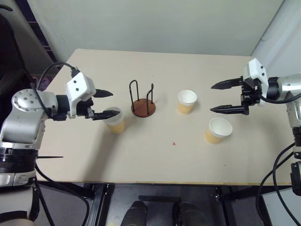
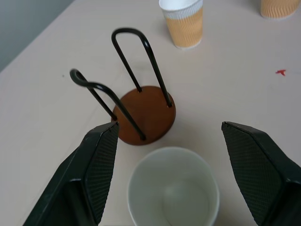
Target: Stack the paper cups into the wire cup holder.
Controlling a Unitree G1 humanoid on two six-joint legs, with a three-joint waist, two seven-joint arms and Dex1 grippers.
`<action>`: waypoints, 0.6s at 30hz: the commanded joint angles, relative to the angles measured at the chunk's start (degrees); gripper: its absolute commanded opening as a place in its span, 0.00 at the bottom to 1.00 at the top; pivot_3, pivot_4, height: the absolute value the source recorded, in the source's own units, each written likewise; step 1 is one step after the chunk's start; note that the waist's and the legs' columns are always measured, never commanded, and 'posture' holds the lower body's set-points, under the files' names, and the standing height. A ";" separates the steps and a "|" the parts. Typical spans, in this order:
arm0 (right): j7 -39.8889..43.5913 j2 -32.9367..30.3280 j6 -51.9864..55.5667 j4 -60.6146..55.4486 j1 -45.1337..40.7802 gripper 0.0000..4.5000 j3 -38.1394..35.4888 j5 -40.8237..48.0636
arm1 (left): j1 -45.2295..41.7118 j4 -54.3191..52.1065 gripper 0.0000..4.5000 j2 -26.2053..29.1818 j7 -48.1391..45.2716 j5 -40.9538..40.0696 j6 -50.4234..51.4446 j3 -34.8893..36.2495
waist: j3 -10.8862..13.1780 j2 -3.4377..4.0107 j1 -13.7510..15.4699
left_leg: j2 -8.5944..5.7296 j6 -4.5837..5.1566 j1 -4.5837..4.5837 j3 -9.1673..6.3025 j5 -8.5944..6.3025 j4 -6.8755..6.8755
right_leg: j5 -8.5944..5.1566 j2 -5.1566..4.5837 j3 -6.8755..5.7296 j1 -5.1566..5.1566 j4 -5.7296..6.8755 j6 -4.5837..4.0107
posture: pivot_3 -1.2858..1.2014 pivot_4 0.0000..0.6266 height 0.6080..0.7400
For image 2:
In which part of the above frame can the wire cup holder wooden base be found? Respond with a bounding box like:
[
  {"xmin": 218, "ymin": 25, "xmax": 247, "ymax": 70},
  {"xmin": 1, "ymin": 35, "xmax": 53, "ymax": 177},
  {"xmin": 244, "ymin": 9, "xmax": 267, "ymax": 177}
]
[{"xmin": 70, "ymin": 28, "xmax": 176, "ymax": 146}]

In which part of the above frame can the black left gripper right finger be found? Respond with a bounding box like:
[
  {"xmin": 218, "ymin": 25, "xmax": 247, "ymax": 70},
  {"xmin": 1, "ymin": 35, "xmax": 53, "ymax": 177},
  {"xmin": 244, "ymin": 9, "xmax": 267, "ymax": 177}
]
[{"xmin": 221, "ymin": 121, "xmax": 301, "ymax": 226}]

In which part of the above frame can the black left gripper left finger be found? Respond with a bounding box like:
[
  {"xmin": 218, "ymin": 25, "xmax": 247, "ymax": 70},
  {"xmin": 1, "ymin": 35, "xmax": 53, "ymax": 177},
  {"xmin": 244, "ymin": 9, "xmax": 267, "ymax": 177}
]
[{"xmin": 23, "ymin": 121, "xmax": 119, "ymax": 226}]

